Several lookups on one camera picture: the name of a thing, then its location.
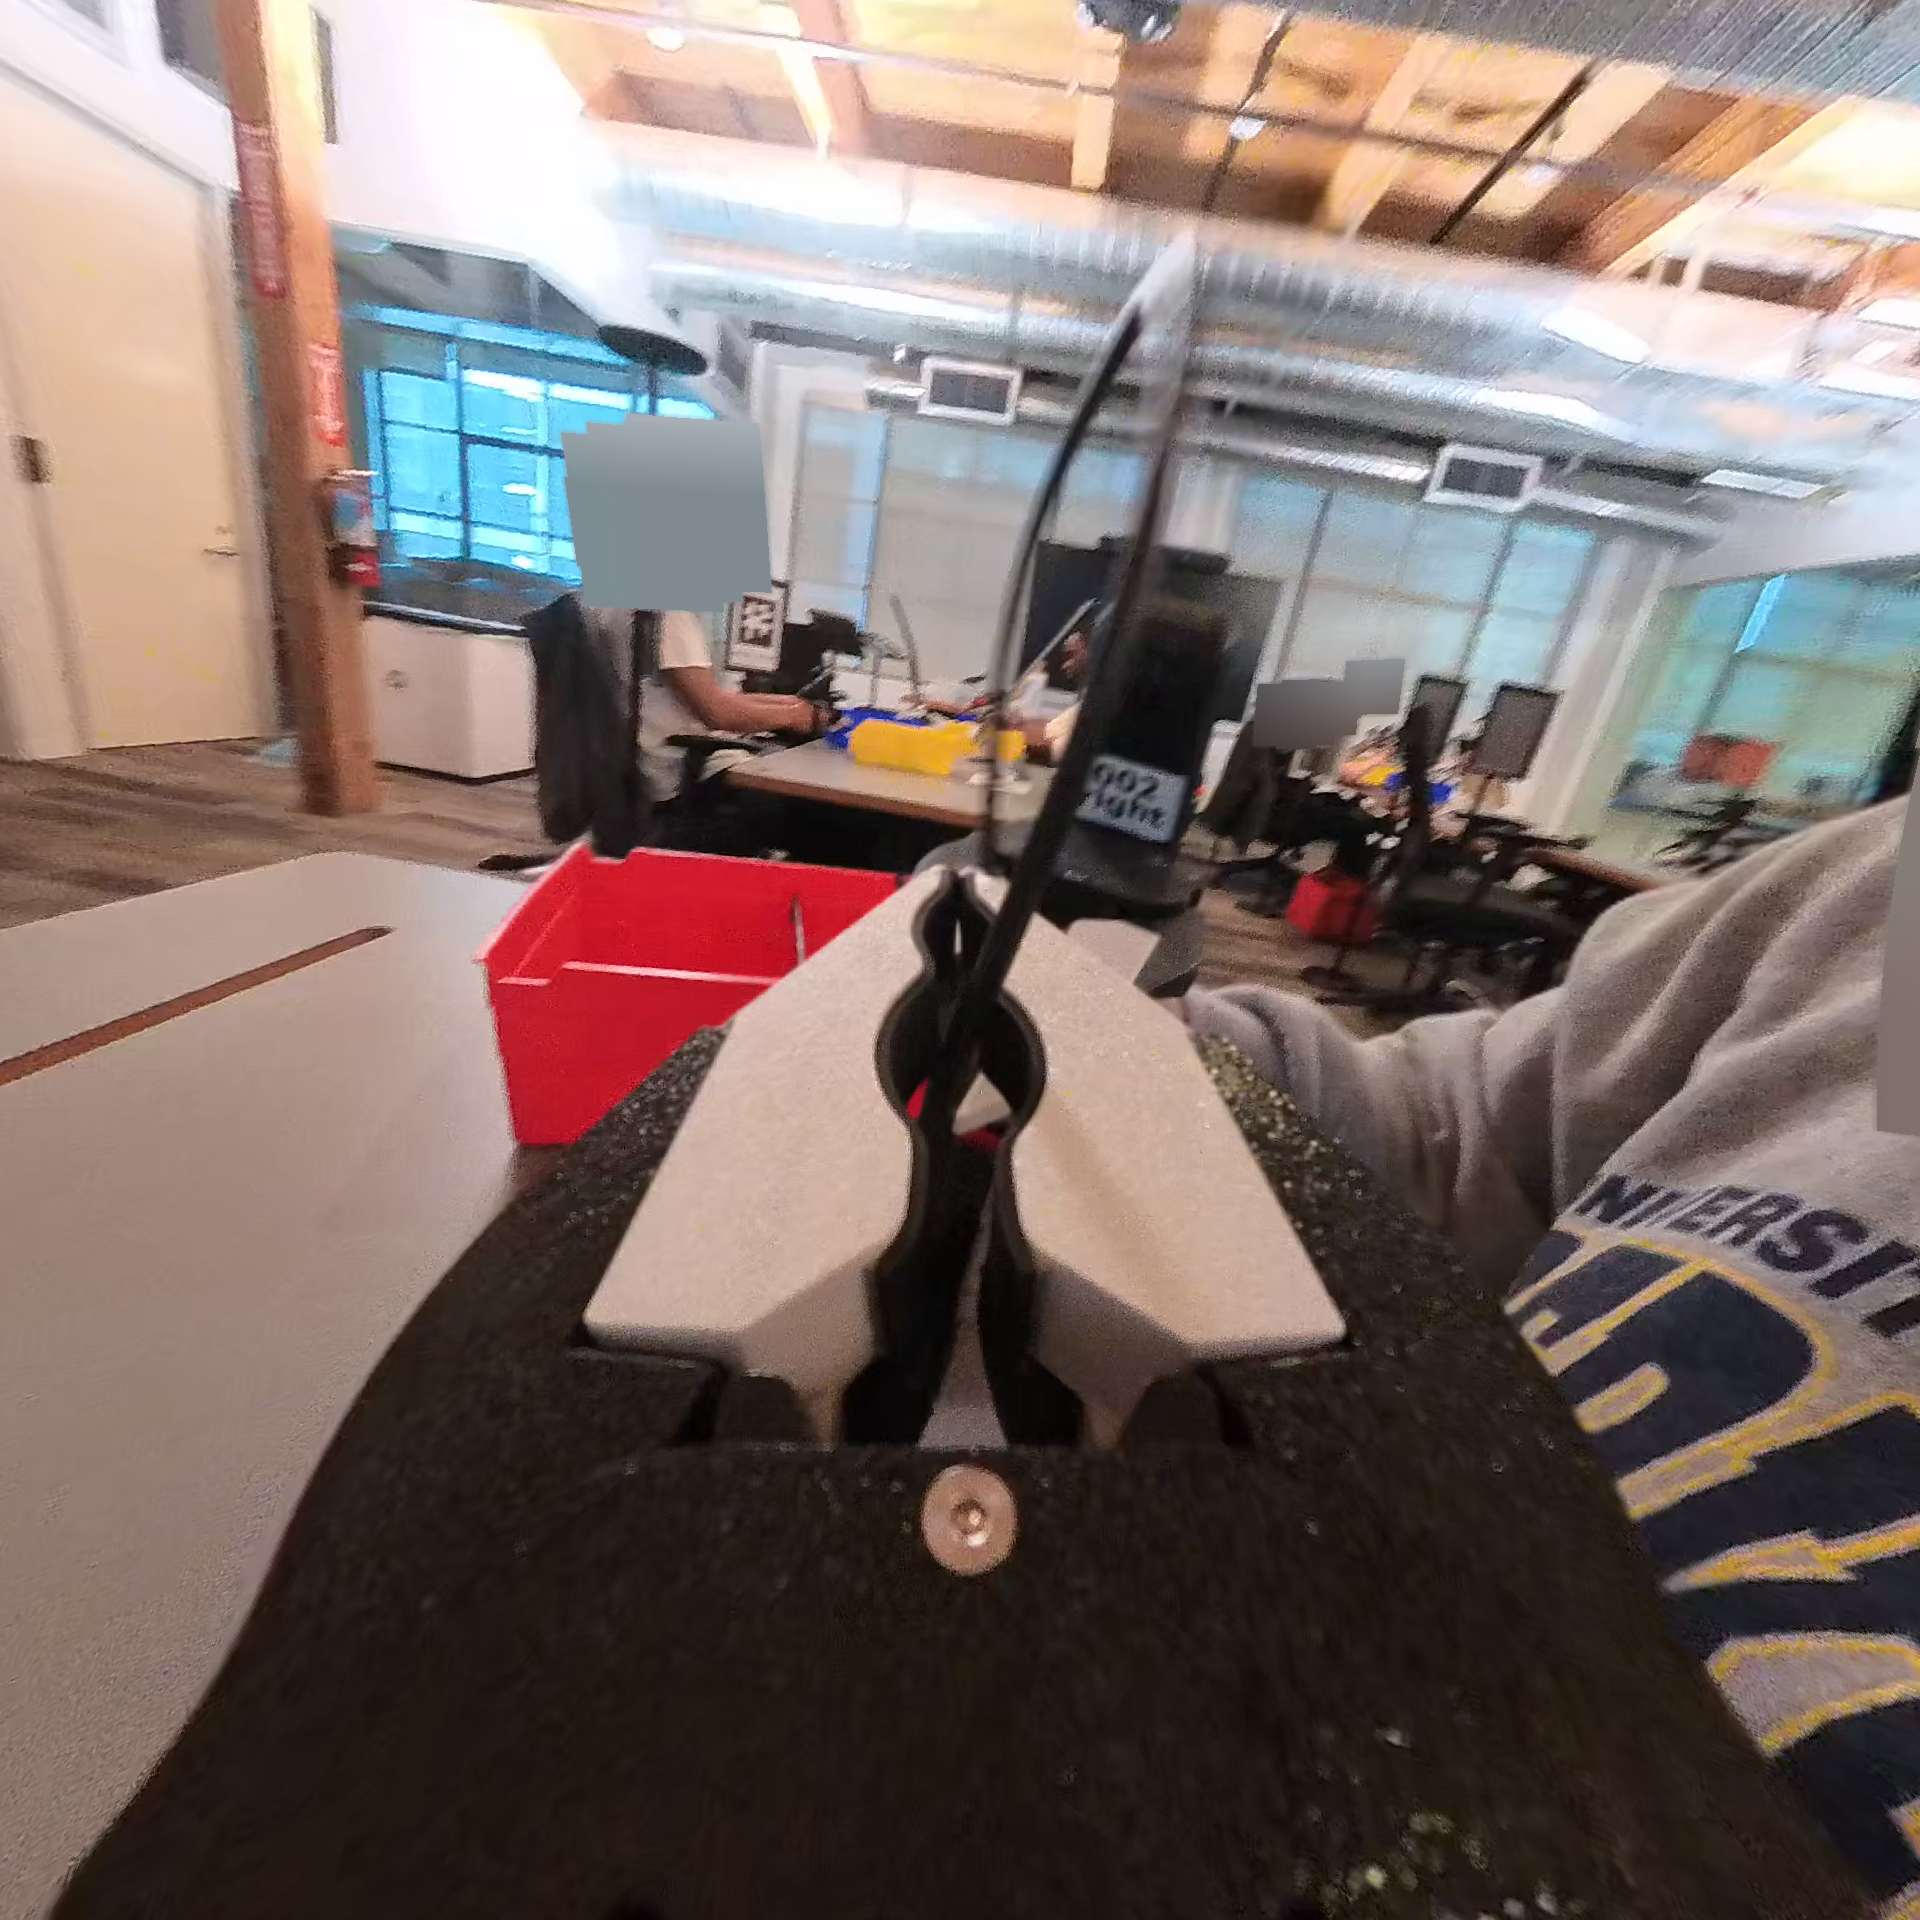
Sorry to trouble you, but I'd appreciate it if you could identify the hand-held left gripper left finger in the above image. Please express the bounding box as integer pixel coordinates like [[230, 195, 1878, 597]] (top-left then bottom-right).
[[582, 866, 962, 1443]]

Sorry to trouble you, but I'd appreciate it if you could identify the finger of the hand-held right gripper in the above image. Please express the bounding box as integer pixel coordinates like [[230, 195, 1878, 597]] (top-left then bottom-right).
[[1068, 918, 1169, 994]]

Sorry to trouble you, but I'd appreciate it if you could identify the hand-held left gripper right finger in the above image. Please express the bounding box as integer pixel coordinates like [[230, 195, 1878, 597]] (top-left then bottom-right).
[[959, 866, 1349, 1445]]

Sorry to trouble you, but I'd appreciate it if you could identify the black usb cable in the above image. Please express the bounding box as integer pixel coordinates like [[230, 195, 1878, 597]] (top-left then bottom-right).
[[908, 230, 1203, 1142]]

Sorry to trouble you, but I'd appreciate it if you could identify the red plastic bin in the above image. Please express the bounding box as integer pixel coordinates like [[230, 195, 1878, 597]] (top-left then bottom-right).
[[478, 844, 1007, 1150]]

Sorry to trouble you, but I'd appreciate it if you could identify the person's right forearm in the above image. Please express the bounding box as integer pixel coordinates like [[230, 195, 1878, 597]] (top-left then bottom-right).
[[1181, 803, 1920, 1291]]

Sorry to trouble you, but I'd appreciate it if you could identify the yellow bin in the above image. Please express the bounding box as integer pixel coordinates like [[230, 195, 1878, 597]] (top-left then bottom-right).
[[831, 712, 1028, 781]]

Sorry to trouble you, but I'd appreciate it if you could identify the grey table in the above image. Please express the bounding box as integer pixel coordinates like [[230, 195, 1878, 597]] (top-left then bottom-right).
[[727, 736, 1052, 835]]

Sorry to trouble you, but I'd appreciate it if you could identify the black jacket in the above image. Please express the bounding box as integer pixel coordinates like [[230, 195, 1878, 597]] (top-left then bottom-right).
[[525, 592, 647, 848]]

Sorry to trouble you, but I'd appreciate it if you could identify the white recycling cabinet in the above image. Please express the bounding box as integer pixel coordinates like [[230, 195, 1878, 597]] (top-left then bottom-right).
[[358, 609, 542, 781]]

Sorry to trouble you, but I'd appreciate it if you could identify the window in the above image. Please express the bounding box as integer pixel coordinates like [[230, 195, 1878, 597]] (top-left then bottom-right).
[[335, 256, 722, 588], [1611, 562, 1920, 818]]

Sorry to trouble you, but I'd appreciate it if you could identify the red fire extinguisher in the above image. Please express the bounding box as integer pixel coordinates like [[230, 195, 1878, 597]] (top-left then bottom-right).
[[322, 469, 385, 589]]

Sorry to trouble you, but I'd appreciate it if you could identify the white door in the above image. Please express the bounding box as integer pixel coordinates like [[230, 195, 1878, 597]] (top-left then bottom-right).
[[0, 66, 278, 760]]

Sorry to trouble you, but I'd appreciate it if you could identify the silver ventilation duct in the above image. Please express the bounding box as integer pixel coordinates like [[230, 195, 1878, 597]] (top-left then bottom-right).
[[598, 152, 1863, 496]]

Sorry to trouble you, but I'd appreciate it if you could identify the wooden post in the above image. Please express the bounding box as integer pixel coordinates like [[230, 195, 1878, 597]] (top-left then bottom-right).
[[217, 0, 377, 818]]

